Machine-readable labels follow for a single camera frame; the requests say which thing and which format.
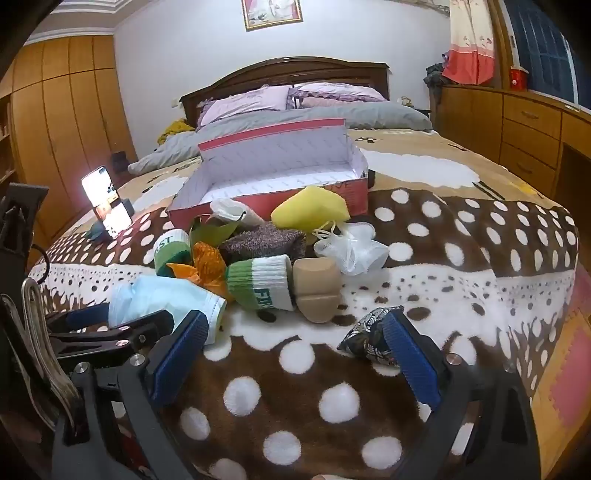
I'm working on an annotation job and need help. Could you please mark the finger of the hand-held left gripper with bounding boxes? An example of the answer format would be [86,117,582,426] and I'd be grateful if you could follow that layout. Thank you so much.
[46,310,114,334]
[46,310,175,360]

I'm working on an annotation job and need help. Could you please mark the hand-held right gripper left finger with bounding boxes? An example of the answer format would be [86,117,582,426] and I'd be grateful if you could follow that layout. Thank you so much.
[53,310,211,480]

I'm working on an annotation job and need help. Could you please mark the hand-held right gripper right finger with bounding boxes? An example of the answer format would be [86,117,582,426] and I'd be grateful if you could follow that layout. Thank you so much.
[379,308,541,480]

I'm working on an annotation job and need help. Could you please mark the light blue cloth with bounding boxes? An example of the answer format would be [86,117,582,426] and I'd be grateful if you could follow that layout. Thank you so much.
[108,276,227,346]

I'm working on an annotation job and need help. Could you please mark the black patterned sock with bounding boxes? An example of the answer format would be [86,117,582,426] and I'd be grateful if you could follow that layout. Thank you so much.
[337,307,402,367]

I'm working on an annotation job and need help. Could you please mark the green and white sock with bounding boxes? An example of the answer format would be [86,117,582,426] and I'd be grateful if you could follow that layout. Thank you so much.
[225,255,296,311]
[154,229,192,278]

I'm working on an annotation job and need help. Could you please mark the green ribbon bow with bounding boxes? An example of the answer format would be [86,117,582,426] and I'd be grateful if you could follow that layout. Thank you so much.
[189,217,238,250]

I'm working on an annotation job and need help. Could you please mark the yellow sponge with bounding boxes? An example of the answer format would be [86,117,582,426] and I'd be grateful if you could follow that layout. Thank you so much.
[270,185,350,234]

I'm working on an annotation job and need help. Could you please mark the pink cardboard box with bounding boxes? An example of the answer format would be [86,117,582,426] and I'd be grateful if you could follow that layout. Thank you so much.
[166,117,370,232]

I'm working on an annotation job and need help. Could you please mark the smartphone with lit screen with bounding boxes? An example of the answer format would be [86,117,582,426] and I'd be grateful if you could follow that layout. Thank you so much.
[81,165,136,240]

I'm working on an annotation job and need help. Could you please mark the brown spotted printed blanket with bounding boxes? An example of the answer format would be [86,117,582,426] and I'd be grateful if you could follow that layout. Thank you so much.
[25,127,591,480]

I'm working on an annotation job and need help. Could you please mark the orange ribbon bow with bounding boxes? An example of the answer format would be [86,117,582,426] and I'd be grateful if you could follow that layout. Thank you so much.
[166,241,232,291]

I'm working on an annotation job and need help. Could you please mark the wooden wardrobe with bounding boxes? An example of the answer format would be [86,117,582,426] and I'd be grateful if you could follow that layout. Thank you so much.
[0,34,138,259]

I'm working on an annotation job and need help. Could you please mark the beige rolled sock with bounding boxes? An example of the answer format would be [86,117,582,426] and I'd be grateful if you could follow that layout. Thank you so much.
[293,257,341,323]

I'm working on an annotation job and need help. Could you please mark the white mesh bath pouf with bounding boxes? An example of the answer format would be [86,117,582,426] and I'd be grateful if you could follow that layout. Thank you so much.
[314,219,391,276]

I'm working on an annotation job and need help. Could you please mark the dark fuzzy cloth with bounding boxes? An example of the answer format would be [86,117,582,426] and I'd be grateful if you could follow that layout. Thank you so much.
[218,223,308,268]

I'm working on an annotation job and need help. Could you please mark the white rolled cloth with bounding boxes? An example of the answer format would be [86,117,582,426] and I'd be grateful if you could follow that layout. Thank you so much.
[211,198,266,227]

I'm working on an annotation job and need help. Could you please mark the yellow cloth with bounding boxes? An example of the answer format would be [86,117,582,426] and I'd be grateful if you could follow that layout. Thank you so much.
[157,119,197,146]

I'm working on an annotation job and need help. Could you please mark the grey duvet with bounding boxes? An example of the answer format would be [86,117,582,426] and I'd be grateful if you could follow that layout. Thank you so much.
[127,102,435,175]

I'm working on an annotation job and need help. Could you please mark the dark wooden nightstand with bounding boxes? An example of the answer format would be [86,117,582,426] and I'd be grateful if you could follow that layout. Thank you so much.
[399,96,432,117]

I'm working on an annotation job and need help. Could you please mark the wooden drawer cabinet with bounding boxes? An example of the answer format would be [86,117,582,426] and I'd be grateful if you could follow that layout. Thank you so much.
[436,84,591,217]

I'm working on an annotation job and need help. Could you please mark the pink pillow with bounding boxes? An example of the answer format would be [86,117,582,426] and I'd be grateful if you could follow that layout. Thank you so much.
[300,96,345,110]

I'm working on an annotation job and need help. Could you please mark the lilac frilled pillow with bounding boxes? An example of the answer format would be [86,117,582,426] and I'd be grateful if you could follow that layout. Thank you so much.
[287,82,386,110]

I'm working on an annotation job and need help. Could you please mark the dark clothes pile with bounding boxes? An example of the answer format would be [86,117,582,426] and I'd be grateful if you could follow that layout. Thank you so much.
[424,62,446,88]

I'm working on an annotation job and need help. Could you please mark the dark wooden headboard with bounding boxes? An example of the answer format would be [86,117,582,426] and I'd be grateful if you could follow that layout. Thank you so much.
[179,56,391,123]

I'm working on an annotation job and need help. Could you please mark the floral curtain with red hem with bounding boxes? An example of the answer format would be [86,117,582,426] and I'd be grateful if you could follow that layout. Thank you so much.
[441,0,497,86]

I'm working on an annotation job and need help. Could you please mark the dark window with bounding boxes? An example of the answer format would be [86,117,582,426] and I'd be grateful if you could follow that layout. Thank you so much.
[501,0,583,104]

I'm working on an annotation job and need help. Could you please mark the framed wall picture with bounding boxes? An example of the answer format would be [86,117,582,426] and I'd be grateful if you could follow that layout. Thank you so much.
[241,0,304,32]

